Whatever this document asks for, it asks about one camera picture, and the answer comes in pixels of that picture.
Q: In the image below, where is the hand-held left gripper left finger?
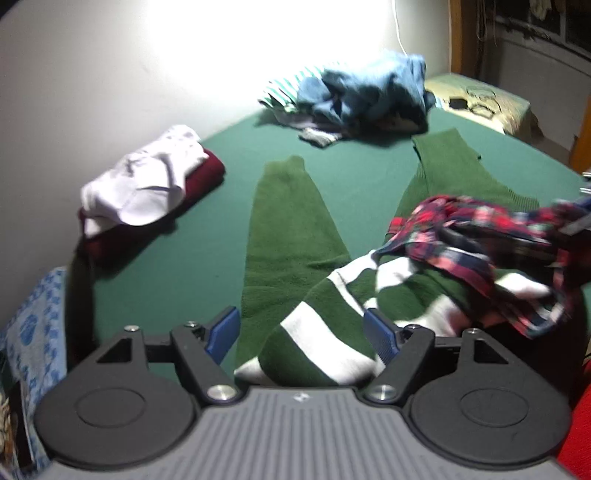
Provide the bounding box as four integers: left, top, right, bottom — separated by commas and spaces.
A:
99, 305, 242, 407

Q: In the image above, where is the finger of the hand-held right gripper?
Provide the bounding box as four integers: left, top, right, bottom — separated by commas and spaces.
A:
438, 226, 497, 261

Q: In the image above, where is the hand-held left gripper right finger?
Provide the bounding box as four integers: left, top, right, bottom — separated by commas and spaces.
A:
363, 308, 509, 406

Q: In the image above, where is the red plaid shirt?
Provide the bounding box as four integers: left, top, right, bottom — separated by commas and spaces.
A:
376, 195, 591, 340

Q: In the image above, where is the green white striped sweater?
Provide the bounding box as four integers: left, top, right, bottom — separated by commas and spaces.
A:
235, 128, 573, 387

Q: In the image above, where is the yellowish pillow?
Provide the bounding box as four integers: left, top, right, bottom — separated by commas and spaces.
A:
424, 73, 539, 137

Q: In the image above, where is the maroon folded garment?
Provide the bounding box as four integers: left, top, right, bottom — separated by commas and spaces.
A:
76, 148, 226, 266

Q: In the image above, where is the white garment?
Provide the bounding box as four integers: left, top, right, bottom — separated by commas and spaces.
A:
81, 124, 208, 238

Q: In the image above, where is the grey knit garment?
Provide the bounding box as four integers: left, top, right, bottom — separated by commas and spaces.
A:
298, 127, 345, 148

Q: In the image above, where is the blue sweater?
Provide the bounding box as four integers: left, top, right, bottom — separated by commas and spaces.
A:
295, 50, 428, 134

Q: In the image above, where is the blue patterned cloth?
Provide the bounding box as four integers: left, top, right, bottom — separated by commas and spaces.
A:
0, 267, 68, 467

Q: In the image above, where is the red cloth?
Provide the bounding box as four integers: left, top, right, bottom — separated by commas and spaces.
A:
556, 383, 591, 480

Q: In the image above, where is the bedside clutter pile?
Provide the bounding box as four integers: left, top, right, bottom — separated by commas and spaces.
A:
0, 355, 38, 480

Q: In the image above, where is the thin-striped green white shirt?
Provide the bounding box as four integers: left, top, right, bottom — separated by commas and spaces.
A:
259, 62, 352, 114

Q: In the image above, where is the black cable loop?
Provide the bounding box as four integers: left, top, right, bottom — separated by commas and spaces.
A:
466, 85, 497, 118

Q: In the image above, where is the wooden post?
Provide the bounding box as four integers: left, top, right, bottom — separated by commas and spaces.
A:
450, 0, 485, 77

